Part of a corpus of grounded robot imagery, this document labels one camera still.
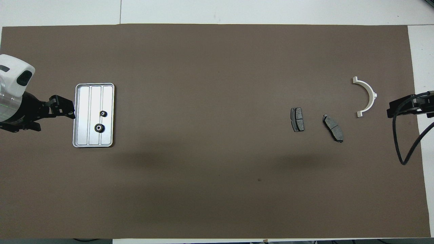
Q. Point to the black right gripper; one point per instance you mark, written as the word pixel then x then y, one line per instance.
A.
pixel 426 103

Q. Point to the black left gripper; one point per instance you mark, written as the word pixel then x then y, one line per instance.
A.
pixel 30 108

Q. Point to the large black bearing gear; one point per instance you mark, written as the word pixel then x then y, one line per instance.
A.
pixel 99 128

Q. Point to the small black bearing gear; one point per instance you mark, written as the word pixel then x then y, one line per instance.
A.
pixel 103 113

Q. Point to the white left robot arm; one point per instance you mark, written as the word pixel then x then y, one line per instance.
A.
pixel 13 78

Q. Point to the silver metal tray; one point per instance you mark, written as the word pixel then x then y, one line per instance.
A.
pixel 84 115

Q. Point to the long dark brake pad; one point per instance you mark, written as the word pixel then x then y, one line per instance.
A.
pixel 333 128

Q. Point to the short dark brake pad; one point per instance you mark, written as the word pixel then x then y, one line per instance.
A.
pixel 297 119

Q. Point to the brown table mat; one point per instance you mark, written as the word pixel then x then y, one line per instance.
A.
pixel 220 183

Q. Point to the white curved plastic bracket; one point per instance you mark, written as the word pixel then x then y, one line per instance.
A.
pixel 370 91

